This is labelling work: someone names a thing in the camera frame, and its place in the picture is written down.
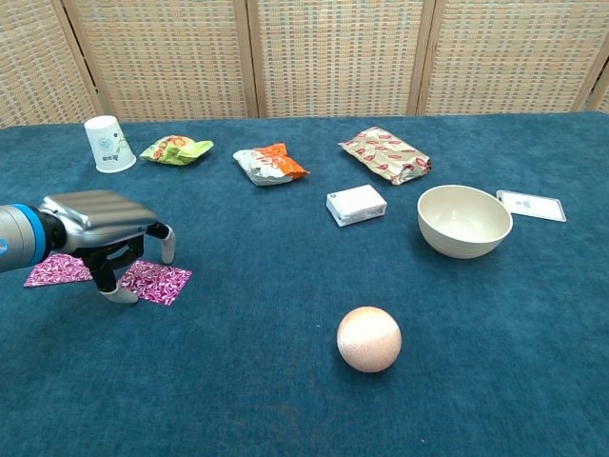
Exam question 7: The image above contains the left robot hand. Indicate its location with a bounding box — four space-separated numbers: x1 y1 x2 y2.
37 189 177 305

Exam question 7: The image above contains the pink patterned paper square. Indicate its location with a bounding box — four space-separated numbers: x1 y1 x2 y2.
23 252 94 288
116 259 193 307

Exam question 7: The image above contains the white paper cup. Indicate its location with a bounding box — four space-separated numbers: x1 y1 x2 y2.
83 115 137 174

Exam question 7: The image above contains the green snack bag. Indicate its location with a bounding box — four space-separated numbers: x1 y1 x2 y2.
139 134 215 168

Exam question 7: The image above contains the woven folding screen panel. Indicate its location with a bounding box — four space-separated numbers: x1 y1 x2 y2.
0 0 104 129
573 61 609 113
417 0 609 116
61 0 259 122
245 0 437 119

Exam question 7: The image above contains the blue carpet table cover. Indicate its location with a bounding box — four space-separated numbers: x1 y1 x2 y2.
0 109 609 457

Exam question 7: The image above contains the orange white snack bag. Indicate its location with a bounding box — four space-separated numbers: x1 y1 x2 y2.
232 143 311 188

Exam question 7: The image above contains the small white cardboard box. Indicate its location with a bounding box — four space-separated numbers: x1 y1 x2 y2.
325 184 388 228

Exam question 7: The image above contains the gold red-print snack package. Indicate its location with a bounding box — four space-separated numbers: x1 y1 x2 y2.
338 126 433 187

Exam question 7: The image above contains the peach ball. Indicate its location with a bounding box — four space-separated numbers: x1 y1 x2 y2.
336 306 403 374

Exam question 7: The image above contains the cream bowl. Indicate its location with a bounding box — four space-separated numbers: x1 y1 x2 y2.
417 184 514 260

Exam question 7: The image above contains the white card in holder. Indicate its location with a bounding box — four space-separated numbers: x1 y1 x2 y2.
495 189 568 224

